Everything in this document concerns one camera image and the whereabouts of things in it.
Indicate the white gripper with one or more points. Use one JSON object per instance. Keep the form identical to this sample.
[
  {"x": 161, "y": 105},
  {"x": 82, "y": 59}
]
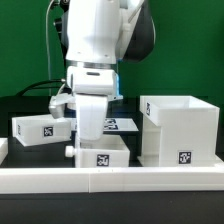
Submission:
[{"x": 91, "y": 88}]

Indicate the white front drawer box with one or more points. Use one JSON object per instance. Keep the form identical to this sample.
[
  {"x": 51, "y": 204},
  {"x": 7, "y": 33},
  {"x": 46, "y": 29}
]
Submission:
[{"x": 109, "y": 151}]

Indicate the white drawer box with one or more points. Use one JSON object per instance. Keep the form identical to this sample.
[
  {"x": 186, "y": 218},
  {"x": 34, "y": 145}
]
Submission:
[
  {"x": 40, "y": 129},
  {"x": 109, "y": 151}
]

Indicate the white drawer cabinet frame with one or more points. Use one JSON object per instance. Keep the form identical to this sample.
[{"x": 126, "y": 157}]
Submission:
[{"x": 178, "y": 131}]

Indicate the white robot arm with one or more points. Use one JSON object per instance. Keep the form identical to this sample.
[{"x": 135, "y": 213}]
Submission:
[{"x": 100, "y": 34}]

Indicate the white rear drawer box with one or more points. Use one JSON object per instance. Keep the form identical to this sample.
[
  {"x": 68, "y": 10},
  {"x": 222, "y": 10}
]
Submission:
[{"x": 40, "y": 129}]

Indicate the marker tag sheet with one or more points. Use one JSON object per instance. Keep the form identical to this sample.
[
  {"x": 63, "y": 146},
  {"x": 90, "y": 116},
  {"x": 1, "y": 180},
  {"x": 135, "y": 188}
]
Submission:
[{"x": 110, "y": 125}]

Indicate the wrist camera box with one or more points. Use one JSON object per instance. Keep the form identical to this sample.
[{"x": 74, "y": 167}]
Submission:
[{"x": 57, "y": 104}]

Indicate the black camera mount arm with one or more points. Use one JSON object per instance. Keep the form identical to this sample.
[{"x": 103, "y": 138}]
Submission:
[{"x": 61, "y": 23}]

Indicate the white left barrier wall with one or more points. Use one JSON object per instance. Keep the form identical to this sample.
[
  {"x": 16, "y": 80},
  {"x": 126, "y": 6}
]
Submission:
[{"x": 3, "y": 149}]

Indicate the white barrier wall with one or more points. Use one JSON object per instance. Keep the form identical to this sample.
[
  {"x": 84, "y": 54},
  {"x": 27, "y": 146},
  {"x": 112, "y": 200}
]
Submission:
[
  {"x": 3, "y": 149},
  {"x": 91, "y": 180}
]

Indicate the white front barrier wall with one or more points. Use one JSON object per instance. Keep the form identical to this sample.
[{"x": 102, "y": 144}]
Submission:
[{"x": 91, "y": 180}]

